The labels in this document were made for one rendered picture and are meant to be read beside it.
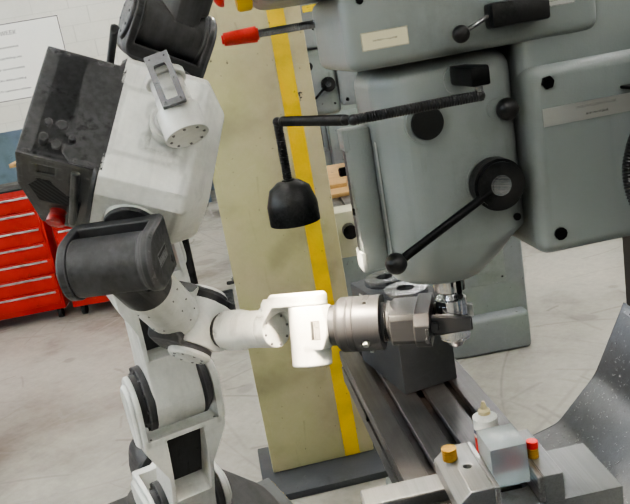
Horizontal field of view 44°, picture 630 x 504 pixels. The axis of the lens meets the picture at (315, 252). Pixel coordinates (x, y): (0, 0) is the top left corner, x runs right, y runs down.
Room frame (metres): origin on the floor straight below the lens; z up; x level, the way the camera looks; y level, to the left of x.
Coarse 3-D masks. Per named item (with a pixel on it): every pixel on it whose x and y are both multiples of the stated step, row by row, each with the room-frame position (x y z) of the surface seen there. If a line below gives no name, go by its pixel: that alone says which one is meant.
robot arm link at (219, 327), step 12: (204, 300) 1.32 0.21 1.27; (216, 300) 1.33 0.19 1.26; (204, 312) 1.31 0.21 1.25; (216, 312) 1.32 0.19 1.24; (228, 312) 1.30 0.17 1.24; (240, 312) 1.28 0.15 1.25; (252, 312) 1.26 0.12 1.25; (204, 324) 1.30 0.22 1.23; (216, 324) 1.29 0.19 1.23; (228, 324) 1.27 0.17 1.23; (240, 324) 1.25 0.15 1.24; (252, 324) 1.23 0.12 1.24; (192, 336) 1.28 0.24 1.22; (204, 336) 1.29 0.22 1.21; (216, 336) 1.28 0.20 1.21; (228, 336) 1.26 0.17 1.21; (240, 336) 1.24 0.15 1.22; (252, 336) 1.22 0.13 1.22; (216, 348) 1.30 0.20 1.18; (228, 348) 1.28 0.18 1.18; (240, 348) 1.27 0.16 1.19
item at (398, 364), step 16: (384, 272) 1.61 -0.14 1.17; (352, 288) 1.61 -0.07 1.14; (368, 288) 1.56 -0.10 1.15; (384, 288) 1.54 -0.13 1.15; (400, 288) 1.51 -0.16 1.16; (416, 288) 1.47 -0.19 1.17; (432, 288) 1.49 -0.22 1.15; (368, 352) 1.58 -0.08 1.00; (384, 352) 1.49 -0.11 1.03; (400, 352) 1.42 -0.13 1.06; (416, 352) 1.43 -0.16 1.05; (432, 352) 1.44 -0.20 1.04; (448, 352) 1.45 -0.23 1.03; (384, 368) 1.50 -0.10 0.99; (400, 368) 1.42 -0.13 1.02; (416, 368) 1.42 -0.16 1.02; (432, 368) 1.44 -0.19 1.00; (448, 368) 1.45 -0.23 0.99; (400, 384) 1.43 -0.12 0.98; (416, 384) 1.42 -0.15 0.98; (432, 384) 1.43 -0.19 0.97
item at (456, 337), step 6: (438, 306) 1.11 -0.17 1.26; (462, 306) 1.10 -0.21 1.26; (438, 312) 1.11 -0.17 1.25; (444, 312) 1.10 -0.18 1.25; (450, 312) 1.09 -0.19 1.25; (456, 312) 1.09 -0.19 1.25; (462, 312) 1.10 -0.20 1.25; (468, 330) 1.10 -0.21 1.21; (444, 336) 1.10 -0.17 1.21; (450, 336) 1.10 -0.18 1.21; (456, 336) 1.09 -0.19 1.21; (462, 336) 1.09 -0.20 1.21; (468, 336) 1.10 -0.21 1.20; (450, 342) 1.10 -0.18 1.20; (456, 342) 1.09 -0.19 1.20
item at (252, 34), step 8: (288, 24) 1.20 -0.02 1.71; (296, 24) 1.20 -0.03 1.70; (304, 24) 1.20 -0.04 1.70; (312, 24) 1.20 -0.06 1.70; (232, 32) 1.18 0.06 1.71; (240, 32) 1.18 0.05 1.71; (248, 32) 1.18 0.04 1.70; (256, 32) 1.18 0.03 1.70; (264, 32) 1.19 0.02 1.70; (272, 32) 1.19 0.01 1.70; (280, 32) 1.19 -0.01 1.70; (288, 32) 1.20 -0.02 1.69; (224, 40) 1.18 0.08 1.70; (232, 40) 1.18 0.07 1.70; (240, 40) 1.18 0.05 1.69; (248, 40) 1.18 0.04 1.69; (256, 40) 1.19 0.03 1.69
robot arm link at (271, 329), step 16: (272, 304) 1.20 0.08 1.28; (288, 304) 1.17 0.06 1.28; (304, 304) 1.16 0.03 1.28; (320, 304) 1.16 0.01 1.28; (256, 320) 1.22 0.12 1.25; (272, 320) 1.23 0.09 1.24; (288, 320) 1.25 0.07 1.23; (256, 336) 1.22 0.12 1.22; (272, 336) 1.22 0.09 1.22; (288, 336) 1.24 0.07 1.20
